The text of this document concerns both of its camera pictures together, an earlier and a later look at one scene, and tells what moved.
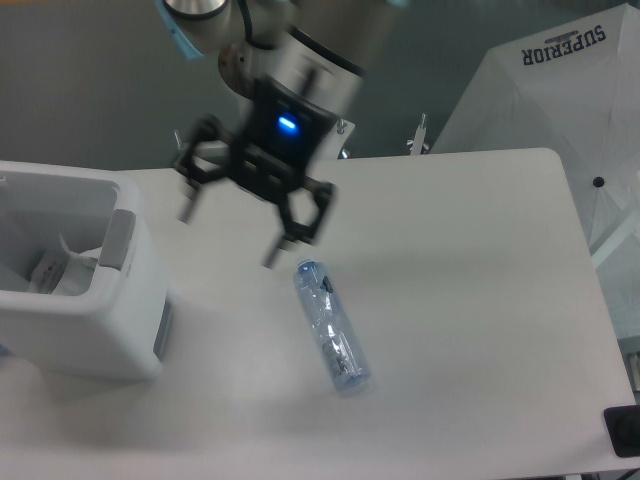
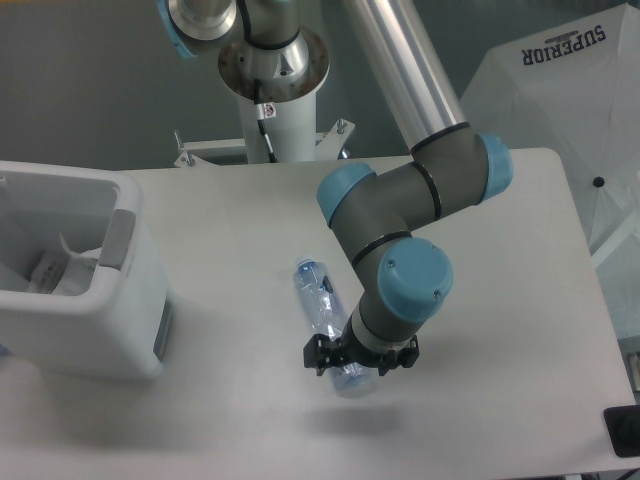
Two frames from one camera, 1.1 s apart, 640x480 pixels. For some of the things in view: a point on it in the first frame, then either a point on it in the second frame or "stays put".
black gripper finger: [289, 230] → [405, 357]
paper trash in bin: [48, 273] stays put
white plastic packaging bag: [78, 273] stays put
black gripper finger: [209, 131] → [321, 352]
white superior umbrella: [574, 89] stays put
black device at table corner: [623, 429] stays put
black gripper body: [288, 127] → [348, 351]
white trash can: [83, 290] stays put
